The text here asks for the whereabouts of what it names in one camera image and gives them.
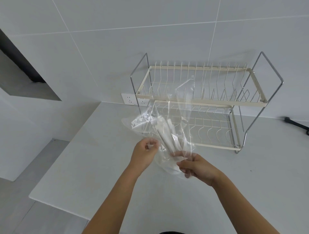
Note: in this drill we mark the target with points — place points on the person's right hand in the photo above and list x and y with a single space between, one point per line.
202 171

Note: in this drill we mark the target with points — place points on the white wall socket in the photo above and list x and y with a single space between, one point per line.
129 98

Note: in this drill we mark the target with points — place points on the person's left forearm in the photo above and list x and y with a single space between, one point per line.
113 205

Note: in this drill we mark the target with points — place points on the bundle of white plastic strips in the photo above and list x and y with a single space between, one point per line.
164 135

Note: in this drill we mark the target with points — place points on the person's right forearm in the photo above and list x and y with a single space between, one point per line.
243 207

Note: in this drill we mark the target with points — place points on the person's left hand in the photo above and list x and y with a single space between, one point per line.
142 154

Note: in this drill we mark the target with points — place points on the person's black clothing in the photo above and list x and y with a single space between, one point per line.
173 233

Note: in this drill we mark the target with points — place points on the large clear plastic bag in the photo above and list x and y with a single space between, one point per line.
135 123

